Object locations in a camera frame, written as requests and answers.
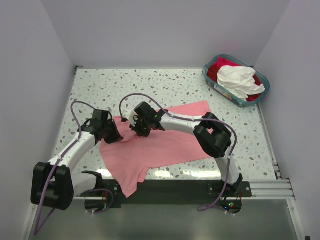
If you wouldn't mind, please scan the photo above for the pink t shirt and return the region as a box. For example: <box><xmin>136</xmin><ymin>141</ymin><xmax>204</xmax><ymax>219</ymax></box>
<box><xmin>99</xmin><ymin>116</ymin><xmax>209</xmax><ymax>198</ymax></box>

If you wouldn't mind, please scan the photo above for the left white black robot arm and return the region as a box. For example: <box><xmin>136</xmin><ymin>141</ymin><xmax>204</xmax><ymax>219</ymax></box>
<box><xmin>30</xmin><ymin>109</ymin><xmax>122</xmax><ymax>210</ymax></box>

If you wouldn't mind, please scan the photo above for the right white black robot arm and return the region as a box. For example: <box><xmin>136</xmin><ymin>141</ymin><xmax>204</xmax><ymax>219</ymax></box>
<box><xmin>125</xmin><ymin>102</ymin><xmax>243</xmax><ymax>197</ymax></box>

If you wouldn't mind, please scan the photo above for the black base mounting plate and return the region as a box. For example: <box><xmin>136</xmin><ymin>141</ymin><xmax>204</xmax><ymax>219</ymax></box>
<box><xmin>84</xmin><ymin>178</ymin><xmax>252</xmax><ymax>216</ymax></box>

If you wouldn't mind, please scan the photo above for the red t shirt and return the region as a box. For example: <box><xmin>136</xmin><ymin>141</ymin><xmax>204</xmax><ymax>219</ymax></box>
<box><xmin>207</xmin><ymin>56</ymin><xmax>263</xmax><ymax>102</ymax></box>

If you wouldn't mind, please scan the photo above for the teal plastic basket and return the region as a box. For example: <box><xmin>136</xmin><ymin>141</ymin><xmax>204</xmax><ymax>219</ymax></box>
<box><xmin>202</xmin><ymin>54</ymin><xmax>270</xmax><ymax>108</ymax></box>

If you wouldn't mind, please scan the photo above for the white t shirt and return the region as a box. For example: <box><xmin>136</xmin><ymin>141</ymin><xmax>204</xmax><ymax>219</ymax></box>
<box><xmin>217</xmin><ymin>65</ymin><xmax>266</xmax><ymax>102</ymax></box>

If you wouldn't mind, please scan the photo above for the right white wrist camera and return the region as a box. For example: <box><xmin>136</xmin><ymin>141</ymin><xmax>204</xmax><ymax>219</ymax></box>
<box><xmin>122</xmin><ymin>109</ymin><xmax>139</xmax><ymax>126</ymax></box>

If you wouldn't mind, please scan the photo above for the aluminium frame rail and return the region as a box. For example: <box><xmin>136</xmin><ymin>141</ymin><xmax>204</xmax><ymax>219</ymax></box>
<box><xmin>19</xmin><ymin>139</ymin><xmax>298</xmax><ymax>240</ymax></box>

